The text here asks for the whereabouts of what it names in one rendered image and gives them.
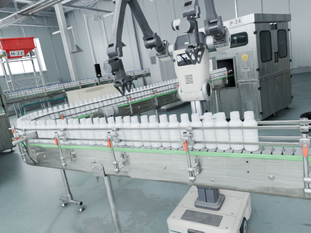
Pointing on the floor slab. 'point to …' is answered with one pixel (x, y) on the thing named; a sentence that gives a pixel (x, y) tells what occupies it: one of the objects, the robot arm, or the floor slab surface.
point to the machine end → (255, 66)
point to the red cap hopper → (21, 43)
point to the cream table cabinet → (90, 93)
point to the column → (66, 41)
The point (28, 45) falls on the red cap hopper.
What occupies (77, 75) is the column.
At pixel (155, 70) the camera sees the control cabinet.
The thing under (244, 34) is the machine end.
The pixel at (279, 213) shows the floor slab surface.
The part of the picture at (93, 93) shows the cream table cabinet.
